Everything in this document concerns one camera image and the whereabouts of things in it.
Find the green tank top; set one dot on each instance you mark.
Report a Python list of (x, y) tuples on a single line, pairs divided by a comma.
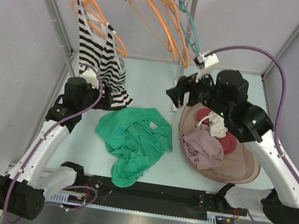
[(138, 137)]

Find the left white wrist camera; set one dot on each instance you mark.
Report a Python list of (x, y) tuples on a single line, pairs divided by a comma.
[(89, 75)]

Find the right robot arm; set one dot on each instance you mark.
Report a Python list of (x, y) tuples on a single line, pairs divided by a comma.
[(227, 96)]

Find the brown plastic laundry basket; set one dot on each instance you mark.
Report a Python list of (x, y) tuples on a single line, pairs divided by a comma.
[(238, 167)]

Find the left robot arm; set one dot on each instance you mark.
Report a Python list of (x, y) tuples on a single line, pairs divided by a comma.
[(23, 189)]

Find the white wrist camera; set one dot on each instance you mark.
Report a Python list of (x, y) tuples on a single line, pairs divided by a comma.
[(205, 64), (89, 75)]

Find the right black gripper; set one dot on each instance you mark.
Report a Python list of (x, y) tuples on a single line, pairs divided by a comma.
[(185, 84)]

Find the black white striped tank top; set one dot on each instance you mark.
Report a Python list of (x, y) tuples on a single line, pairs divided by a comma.
[(98, 48)]

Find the pink thin hanger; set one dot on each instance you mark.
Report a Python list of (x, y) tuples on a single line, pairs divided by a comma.
[(189, 8)]

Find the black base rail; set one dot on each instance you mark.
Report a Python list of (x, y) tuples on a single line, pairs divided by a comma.
[(154, 199)]

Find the pink mauve garment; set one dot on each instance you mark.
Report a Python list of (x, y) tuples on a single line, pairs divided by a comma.
[(203, 150)]

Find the teal hanger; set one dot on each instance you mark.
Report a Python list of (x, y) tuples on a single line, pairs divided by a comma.
[(177, 2)]

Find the white garment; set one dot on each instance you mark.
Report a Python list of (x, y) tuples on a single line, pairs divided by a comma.
[(213, 121)]

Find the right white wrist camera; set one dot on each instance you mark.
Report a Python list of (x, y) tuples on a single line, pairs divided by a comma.
[(205, 64)]

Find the orange hanger with striped top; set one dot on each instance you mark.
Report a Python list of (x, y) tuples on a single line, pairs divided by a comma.
[(101, 19)]

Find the orange hanger front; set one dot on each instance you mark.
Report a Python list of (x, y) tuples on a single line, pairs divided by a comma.
[(153, 19)]

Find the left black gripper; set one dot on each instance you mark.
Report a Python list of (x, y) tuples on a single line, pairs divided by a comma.
[(105, 103)]

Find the red garment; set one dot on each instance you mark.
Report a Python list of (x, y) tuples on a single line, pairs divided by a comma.
[(228, 143)]

